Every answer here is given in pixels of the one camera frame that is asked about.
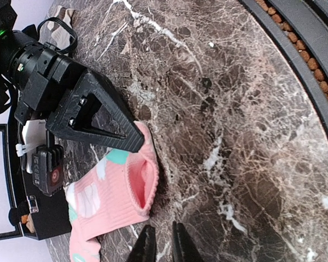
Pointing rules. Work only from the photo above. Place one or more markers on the orange black item in box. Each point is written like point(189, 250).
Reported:
point(24, 219)

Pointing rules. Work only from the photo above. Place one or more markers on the black front rail frame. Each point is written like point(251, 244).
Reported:
point(306, 19)

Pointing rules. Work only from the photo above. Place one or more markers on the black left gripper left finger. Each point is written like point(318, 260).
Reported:
point(144, 250)

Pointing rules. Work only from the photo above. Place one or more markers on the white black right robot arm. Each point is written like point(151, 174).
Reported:
point(9, 94)

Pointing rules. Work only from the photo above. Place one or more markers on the pink patterned sock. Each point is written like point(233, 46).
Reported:
point(117, 192)

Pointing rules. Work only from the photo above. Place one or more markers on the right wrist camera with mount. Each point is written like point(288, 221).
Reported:
point(43, 157)

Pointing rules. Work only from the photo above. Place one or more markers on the glass-panel black box lid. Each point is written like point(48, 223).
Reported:
point(7, 198)

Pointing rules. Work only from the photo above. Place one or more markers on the beige rolled sock in box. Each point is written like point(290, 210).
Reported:
point(30, 224)

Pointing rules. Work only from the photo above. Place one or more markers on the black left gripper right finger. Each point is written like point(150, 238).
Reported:
point(184, 248)

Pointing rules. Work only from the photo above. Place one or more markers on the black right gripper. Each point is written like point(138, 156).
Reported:
point(93, 111)

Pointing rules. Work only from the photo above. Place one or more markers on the black compartment storage box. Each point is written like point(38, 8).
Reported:
point(49, 213)

